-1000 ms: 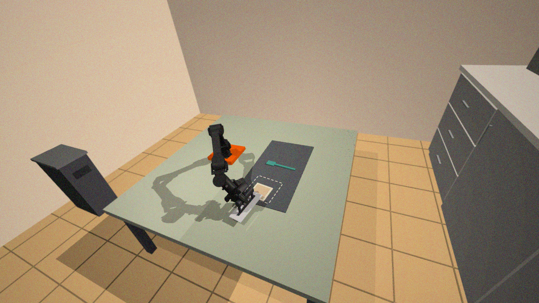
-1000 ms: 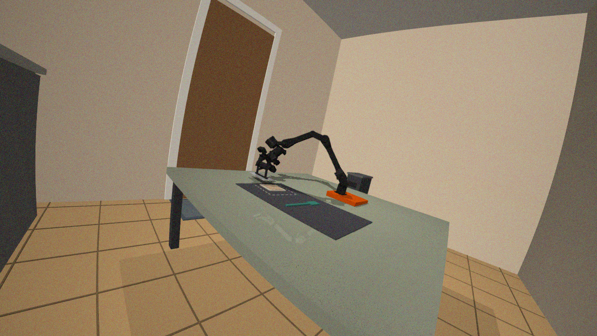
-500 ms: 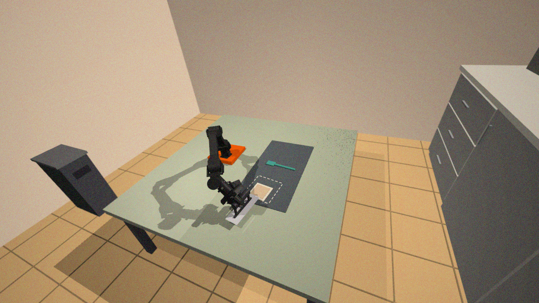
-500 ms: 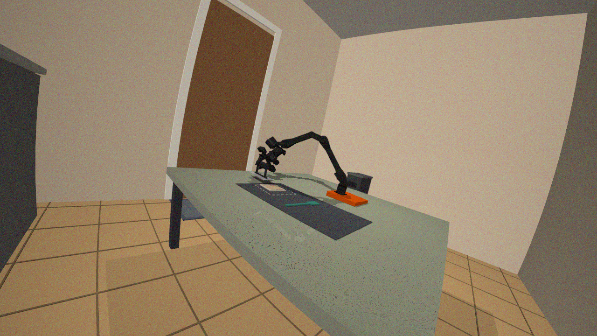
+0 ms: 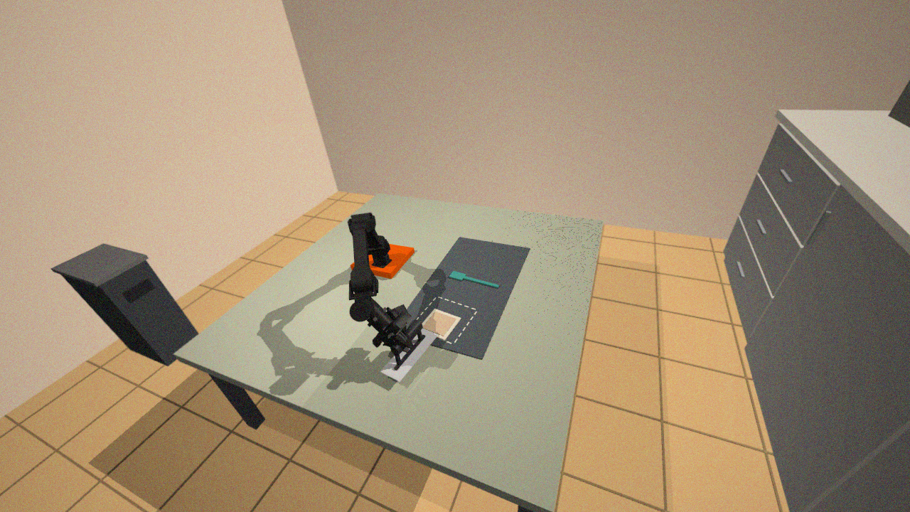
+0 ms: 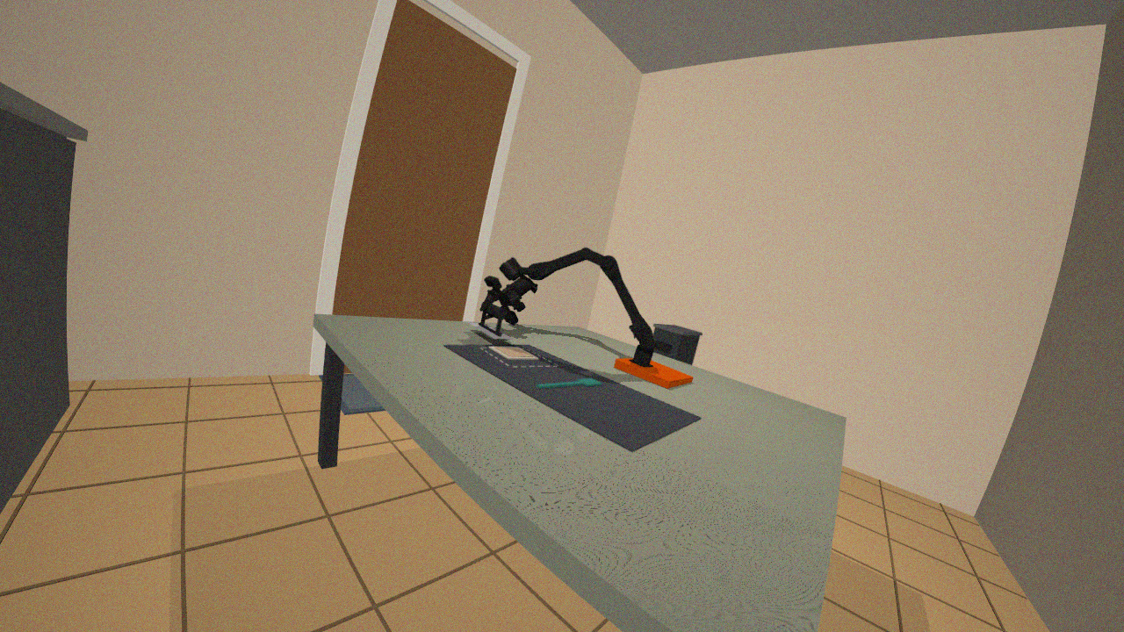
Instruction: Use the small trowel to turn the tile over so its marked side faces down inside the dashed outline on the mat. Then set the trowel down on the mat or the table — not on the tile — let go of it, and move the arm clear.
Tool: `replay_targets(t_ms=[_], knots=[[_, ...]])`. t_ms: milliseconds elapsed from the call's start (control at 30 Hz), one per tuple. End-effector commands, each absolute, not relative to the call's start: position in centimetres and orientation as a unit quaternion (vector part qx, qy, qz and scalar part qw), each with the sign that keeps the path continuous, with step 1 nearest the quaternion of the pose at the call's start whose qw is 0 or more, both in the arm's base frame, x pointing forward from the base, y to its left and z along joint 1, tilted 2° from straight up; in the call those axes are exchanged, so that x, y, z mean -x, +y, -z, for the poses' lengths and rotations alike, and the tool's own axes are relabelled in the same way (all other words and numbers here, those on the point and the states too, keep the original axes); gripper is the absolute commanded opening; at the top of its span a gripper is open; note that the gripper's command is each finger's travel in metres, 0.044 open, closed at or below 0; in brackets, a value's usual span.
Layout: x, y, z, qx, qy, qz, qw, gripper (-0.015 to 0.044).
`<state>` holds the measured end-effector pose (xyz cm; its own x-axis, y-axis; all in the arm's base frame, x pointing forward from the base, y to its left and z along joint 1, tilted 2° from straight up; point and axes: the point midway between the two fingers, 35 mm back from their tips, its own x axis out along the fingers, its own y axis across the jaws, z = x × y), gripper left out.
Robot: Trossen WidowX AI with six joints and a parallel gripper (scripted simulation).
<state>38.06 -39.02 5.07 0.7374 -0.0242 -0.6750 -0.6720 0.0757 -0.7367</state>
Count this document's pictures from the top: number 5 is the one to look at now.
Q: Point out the tan square tile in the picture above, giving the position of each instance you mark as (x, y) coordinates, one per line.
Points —
(440, 323)

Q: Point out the teal small trowel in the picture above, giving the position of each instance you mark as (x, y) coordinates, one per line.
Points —
(461, 276)

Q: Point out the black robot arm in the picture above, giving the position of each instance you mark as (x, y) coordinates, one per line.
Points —
(362, 280)

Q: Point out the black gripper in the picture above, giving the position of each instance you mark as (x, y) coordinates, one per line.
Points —
(390, 330)

